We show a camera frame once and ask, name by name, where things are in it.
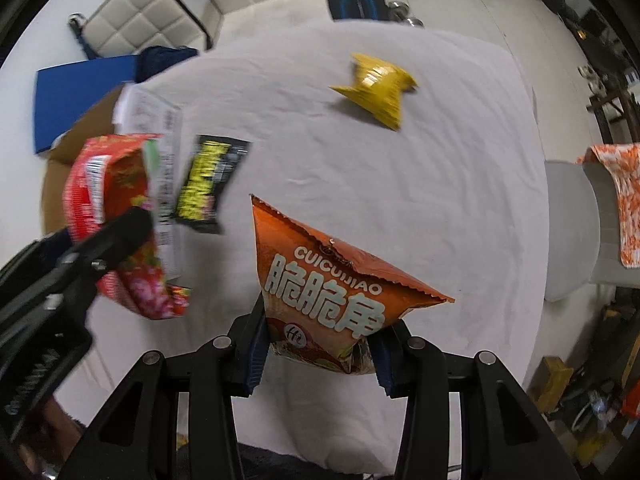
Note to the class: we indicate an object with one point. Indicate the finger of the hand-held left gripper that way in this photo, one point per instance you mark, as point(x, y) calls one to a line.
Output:
point(112, 242)

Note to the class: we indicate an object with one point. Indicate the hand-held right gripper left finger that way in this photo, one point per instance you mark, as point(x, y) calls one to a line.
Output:
point(254, 355)

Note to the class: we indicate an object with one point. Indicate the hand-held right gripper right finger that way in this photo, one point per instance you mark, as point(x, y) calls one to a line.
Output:
point(384, 360)

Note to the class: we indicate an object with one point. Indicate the red floral snack bag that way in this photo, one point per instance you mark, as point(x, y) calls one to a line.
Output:
point(110, 195)

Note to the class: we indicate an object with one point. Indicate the brown cardboard box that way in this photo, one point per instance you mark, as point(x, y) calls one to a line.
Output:
point(75, 170)

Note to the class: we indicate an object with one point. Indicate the orange snack bag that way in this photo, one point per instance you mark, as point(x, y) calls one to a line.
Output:
point(320, 295)

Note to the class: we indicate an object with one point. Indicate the black and yellow snack packet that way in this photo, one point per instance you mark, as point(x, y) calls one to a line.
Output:
point(205, 182)

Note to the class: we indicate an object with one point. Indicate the blue folder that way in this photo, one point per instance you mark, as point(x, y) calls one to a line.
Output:
point(75, 95)

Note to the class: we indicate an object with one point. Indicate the yellow cardboard box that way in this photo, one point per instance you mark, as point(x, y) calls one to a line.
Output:
point(550, 382)

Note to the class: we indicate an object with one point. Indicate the white bed sheet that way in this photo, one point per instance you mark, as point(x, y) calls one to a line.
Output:
point(360, 185)

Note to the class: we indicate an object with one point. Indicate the dark blue cloth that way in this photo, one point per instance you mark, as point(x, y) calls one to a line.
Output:
point(162, 62)

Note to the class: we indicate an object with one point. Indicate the white quilted chair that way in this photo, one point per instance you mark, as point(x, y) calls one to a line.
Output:
point(145, 15)

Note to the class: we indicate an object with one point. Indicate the yellow snack bag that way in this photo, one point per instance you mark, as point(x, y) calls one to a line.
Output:
point(380, 87)

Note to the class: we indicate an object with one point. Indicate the orange and white cloth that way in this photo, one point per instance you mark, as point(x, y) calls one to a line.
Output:
point(622, 200)

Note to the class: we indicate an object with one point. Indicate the silver dumbbell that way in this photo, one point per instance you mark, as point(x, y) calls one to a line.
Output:
point(404, 13)

